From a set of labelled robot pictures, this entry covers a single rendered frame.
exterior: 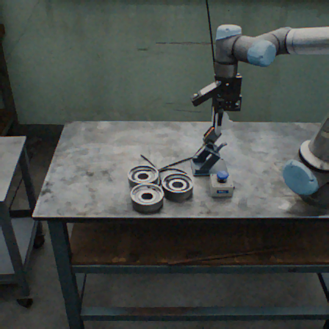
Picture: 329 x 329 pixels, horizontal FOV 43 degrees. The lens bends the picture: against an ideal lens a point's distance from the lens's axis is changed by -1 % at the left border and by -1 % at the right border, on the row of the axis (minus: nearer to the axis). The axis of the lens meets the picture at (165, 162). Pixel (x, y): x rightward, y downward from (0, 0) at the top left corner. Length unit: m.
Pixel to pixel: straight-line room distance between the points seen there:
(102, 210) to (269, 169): 0.63
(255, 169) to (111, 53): 1.63
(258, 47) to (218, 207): 0.51
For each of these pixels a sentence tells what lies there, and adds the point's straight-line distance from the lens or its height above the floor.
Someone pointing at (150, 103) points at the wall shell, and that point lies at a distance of 3.07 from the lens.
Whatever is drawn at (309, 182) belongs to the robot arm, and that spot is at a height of 0.98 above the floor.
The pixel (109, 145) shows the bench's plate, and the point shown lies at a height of 0.80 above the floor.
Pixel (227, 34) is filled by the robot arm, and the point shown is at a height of 1.29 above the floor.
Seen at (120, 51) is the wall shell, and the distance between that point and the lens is 2.92.
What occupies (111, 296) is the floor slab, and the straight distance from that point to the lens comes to 2.15.
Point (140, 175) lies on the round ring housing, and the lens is 1.47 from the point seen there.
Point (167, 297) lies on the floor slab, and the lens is 2.13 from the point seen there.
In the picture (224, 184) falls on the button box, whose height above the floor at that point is 0.85.
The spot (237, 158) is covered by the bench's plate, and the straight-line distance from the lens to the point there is 1.62.
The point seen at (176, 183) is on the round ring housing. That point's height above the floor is 0.82.
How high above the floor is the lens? 1.71
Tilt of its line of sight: 36 degrees down
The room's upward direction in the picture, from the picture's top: 1 degrees clockwise
